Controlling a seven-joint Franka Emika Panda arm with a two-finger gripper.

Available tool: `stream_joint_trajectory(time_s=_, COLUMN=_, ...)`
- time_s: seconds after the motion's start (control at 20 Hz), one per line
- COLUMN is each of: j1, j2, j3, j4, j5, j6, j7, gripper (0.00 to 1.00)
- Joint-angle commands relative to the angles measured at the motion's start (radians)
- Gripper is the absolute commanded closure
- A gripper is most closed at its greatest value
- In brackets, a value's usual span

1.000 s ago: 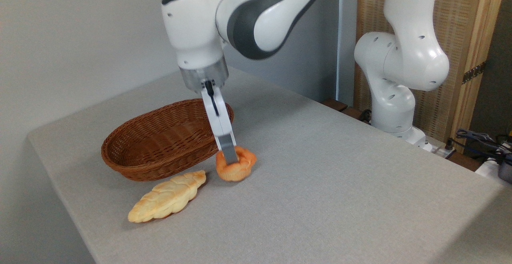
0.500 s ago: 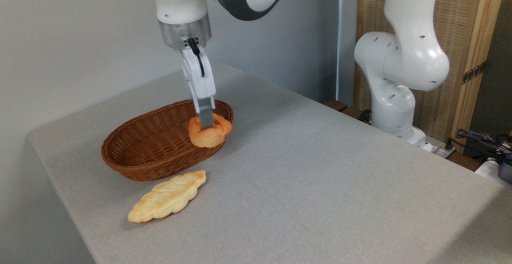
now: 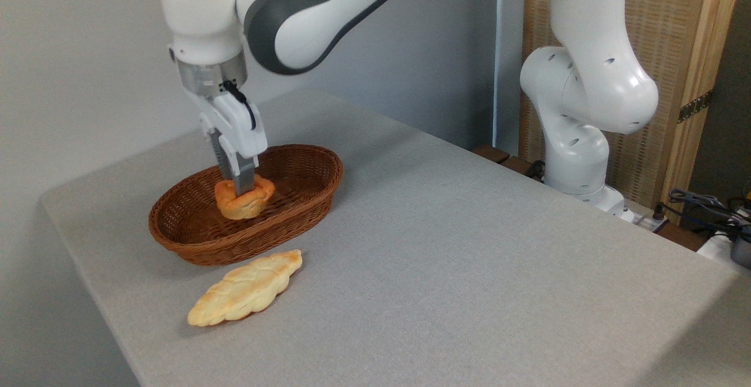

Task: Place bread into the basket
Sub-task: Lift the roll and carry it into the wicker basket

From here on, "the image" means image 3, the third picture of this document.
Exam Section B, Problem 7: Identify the round orange bread roll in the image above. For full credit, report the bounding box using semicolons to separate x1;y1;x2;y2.
214;175;276;220

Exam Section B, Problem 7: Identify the brass screen hinge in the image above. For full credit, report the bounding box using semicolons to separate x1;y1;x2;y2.
678;89;715;124

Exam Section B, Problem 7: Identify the long braided bread loaf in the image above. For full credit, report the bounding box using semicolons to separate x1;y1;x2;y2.
187;249;303;327

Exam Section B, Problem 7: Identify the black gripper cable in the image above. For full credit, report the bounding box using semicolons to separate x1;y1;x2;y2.
222;80;258;131

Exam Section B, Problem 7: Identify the bundle of dark cables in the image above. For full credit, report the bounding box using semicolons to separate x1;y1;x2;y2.
668;188;751;241

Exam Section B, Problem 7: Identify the wooden woven folding screen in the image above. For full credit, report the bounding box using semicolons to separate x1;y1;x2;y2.
519;0;745;225

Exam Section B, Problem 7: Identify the brown wicker basket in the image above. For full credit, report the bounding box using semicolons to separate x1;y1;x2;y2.
148;144;344;267

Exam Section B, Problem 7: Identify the dark brown wooden beam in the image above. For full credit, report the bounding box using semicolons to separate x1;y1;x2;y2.
472;145;545;181

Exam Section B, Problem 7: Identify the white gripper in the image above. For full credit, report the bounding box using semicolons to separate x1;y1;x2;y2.
187;90;269;196

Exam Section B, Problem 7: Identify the white vertical post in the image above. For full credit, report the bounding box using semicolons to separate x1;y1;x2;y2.
493;0;526;156

